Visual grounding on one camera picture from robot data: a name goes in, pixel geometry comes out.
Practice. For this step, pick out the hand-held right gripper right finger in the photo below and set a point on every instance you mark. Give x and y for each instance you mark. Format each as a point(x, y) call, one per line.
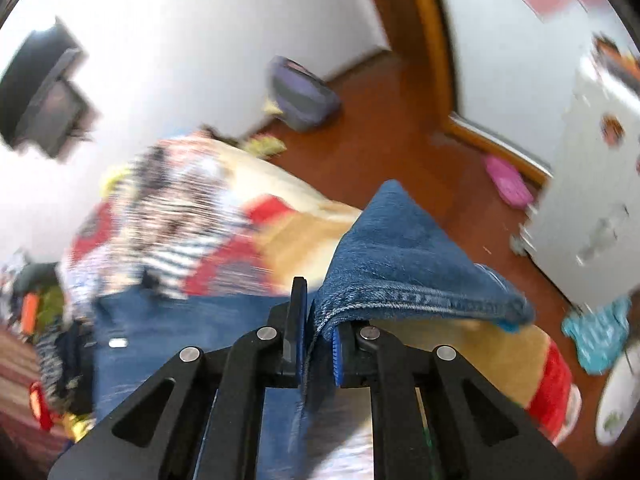
point(337, 360)

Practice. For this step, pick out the black wall television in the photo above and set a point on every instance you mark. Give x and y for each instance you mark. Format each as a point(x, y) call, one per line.
point(35, 75)

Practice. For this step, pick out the blue denim jeans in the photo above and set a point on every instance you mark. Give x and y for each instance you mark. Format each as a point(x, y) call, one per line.
point(400, 260)

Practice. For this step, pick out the grey purple bag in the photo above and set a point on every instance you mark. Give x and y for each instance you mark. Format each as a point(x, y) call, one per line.
point(305, 97)

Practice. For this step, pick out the yellow printed cloth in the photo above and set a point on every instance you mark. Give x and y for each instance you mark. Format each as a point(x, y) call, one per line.
point(262, 145)

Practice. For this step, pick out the tan and red blanket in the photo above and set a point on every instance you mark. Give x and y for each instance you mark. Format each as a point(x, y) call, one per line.
point(300, 240)

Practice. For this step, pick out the white round object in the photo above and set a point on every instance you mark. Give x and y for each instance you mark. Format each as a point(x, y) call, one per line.
point(620, 400)

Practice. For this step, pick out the pile of clutter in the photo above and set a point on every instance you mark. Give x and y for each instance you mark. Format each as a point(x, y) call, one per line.
point(20, 280)

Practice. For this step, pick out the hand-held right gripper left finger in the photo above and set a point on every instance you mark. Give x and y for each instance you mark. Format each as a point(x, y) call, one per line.
point(298, 342)

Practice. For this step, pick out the pink slipper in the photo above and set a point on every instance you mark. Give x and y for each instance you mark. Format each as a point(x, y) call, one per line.
point(507, 182)

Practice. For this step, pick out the white drawer cabinet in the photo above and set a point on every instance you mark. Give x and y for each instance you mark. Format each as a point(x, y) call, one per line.
point(590, 175)

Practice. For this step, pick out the wooden wardrobe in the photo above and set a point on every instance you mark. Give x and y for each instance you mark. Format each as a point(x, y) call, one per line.
point(432, 40)

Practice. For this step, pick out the teal patterned cloth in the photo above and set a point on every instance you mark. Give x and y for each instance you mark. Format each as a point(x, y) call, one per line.
point(597, 332)

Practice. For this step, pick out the patchwork printed quilt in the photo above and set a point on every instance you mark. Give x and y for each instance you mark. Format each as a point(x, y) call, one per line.
point(170, 220)

